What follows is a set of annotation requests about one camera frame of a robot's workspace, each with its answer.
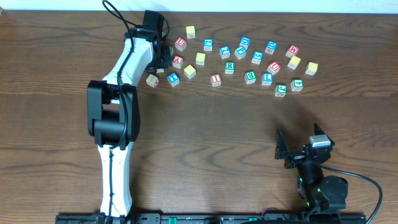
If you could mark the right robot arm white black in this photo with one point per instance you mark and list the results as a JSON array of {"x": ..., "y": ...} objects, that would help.
[{"x": 323, "y": 194}]

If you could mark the blue 5 block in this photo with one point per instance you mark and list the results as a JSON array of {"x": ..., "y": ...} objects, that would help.
[{"x": 257, "y": 57}]

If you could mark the blue 2 block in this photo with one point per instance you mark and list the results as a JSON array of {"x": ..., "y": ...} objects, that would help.
[{"x": 225, "y": 52}]

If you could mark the red I block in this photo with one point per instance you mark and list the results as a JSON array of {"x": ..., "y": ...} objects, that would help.
[{"x": 215, "y": 79}]

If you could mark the green Z block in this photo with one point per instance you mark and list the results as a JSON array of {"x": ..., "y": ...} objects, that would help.
[{"x": 171, "y": 50}]

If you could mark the yellow O block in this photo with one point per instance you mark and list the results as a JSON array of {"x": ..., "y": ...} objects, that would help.
[{"x": 200, "y": 58}]

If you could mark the red M block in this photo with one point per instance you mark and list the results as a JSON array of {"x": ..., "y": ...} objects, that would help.
[{"x": 291, "y": 51}]

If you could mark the yellow block top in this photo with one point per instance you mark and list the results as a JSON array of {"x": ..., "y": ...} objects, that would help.
[{"x": 190, "y": 31}]

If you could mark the red U block right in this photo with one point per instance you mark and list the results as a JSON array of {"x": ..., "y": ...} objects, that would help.
[{"x": 273, "y": 68}]

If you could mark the yellow G block far right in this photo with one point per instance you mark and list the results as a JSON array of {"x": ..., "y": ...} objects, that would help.
[{"x": 311, "y": 68}]

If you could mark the yellow S block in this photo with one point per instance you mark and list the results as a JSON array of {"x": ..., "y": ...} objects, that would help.
[{"x": 190, "y": 71}]

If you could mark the blue T block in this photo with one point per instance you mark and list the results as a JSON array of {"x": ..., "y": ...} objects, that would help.
[{"x": 173, "y": 79}]

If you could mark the blue D block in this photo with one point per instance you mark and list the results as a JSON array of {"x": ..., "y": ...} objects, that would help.
[{"x": 244, "y": 42}]

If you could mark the green R block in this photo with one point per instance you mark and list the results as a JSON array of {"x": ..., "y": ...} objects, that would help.
[{"x": 229, "y": 67}]

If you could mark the green J block right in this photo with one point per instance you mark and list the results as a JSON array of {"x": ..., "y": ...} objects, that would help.
[{"x": 280, "y": 90}]

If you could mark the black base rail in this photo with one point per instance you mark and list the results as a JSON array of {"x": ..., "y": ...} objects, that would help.
[{"x": 272, "y": 217}]

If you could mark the green B block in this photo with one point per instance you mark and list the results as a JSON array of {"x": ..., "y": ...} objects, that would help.
[{"x": 250, "y": 77}]

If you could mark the green 4 block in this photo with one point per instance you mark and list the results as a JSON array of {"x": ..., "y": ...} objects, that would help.
[{"x": 296, "y": 85}]

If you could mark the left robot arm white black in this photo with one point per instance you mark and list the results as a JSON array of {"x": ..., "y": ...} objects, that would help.
[{"x": 114, "y": 118}]

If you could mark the red u block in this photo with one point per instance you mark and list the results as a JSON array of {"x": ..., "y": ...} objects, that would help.
[
  {"x": 273, "y": 68},
  {"x": 180, "y": 44}
]

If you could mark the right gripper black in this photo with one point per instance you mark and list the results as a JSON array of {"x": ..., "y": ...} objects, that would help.
[{"x": 298, "y": 157}]

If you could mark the blue l block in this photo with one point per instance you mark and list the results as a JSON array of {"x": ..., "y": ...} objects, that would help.
[
  {"x": 267, "y": 79},
  {"x": 208, "y": 45}
]

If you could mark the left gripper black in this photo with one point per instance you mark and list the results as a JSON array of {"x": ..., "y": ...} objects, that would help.
[{"x": 166, "y": 61}]

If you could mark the red A block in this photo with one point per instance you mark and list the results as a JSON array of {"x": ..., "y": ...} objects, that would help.
[{"x": 177, "y": 61}]

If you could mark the tan block red side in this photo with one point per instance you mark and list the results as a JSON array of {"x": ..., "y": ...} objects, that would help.
[{"x": 152, "y": 80}]

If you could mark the blue P block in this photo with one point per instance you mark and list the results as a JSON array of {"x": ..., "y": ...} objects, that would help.
[{"x": 240, "y": 52}]

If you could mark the red U block left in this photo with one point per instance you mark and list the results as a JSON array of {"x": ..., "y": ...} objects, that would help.
[{"x": 180, "y": 44}]

